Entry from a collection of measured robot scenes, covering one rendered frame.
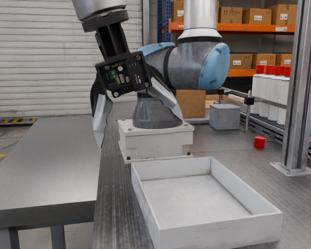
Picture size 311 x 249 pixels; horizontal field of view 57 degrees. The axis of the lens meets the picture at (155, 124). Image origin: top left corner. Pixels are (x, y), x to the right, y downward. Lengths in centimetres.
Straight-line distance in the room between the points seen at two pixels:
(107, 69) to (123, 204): 29
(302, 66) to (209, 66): 22
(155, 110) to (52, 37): 431
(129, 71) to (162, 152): 43
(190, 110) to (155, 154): 52
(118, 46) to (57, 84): 462
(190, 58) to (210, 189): 32
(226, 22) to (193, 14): 413
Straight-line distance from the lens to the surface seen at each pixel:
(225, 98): 196
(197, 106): 129
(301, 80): 77
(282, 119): 111
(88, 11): 44
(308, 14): 77
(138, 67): 42
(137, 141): 79
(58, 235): 165
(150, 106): 80
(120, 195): 63
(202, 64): 72
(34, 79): 509
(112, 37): 42
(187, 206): 59
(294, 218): 61
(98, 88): 48
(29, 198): 67
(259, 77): 126
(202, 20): 76
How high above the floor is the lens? 112
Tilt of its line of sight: 13 degrees down
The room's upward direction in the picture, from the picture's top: straight up
